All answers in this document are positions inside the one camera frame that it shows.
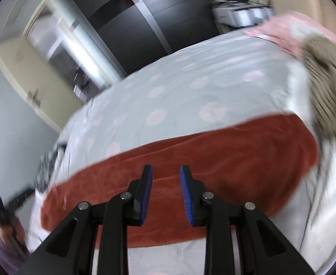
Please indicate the person's left hand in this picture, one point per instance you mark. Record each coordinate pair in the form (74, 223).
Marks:
(14, 232)

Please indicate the black white patterned garment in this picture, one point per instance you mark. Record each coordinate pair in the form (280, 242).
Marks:
(49, 163)

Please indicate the bed with dotted sheet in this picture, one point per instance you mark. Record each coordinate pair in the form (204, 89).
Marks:
(185, 71)

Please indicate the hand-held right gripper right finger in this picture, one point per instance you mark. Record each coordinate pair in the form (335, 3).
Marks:
(186, 194)

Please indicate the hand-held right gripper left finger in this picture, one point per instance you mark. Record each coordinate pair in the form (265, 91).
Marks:
(146, 194)

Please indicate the white nightstand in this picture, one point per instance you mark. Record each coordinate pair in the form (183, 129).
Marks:
(236, 14)

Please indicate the olive striped shirt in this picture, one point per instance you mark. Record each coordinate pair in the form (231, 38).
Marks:
(325, 77)

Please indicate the rust red towel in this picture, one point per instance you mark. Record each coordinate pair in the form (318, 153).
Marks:
(213, 154)

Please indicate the white textured garment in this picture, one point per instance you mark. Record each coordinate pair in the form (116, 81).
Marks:
(328, 200)

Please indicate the pink cat print pillow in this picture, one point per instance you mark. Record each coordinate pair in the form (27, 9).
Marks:
(277, 30)

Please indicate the cream room door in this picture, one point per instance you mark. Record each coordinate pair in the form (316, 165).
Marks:
(27, 71)

